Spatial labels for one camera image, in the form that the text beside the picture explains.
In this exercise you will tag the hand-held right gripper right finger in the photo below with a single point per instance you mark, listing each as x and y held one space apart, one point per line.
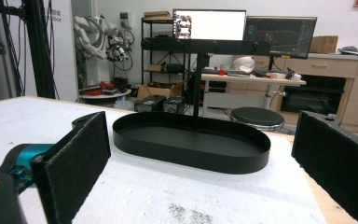
338 158

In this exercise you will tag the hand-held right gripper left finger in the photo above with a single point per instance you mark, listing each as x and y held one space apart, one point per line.
71 168

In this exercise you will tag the black oval tray stand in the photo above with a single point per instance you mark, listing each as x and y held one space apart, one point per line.
186 140

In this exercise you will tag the round white table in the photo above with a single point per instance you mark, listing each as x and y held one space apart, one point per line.
105 95

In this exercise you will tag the white table mat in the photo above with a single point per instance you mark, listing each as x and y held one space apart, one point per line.
155 193

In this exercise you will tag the round black stool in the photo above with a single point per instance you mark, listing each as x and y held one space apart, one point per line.
257 117

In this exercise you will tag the black equipment box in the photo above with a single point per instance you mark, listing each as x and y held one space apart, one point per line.
149 104
174 104

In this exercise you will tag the grey device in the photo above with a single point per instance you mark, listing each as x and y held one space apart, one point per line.
350 50

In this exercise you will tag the closed brown cardboard box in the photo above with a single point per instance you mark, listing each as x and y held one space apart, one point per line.
323 44

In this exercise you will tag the open cardboard box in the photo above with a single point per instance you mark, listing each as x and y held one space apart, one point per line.
158 90

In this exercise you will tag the wooden desk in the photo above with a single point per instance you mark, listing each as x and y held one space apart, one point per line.
248 79

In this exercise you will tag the black metal stand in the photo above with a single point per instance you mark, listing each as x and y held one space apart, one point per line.
40 46

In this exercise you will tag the dark-screen monitor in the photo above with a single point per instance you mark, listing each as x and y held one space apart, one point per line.
286 37

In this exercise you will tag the white helmet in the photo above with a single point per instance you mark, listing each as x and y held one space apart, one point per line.
244 64

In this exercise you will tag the black metal shelf rack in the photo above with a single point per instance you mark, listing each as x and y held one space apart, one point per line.
150 59

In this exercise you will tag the small red object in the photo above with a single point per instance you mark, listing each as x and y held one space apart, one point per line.
221 72

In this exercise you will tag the flat cardboard box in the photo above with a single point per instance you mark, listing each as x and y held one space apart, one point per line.
157 14

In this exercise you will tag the white-screen monitor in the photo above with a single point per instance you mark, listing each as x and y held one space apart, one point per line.
217 25

